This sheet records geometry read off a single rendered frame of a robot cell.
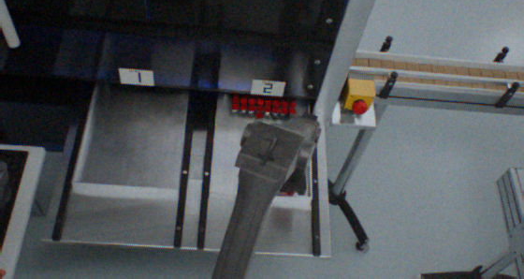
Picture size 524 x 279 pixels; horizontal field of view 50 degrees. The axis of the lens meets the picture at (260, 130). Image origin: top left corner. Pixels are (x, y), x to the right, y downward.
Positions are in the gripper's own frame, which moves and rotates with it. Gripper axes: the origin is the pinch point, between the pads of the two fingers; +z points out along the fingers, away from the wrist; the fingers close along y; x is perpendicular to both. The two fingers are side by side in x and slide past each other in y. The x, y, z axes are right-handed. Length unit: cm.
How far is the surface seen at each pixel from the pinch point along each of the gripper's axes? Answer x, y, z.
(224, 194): 16.1, -0.7, 0.3
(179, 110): 29.8, 25.5, -1.6
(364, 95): -19.2, 22.2, -15.4
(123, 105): 45, 26, -2
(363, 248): -45, 37, 85
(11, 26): 64, 14, -37
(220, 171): 17.3, 7.3, 1.4
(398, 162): -65, 80, 80
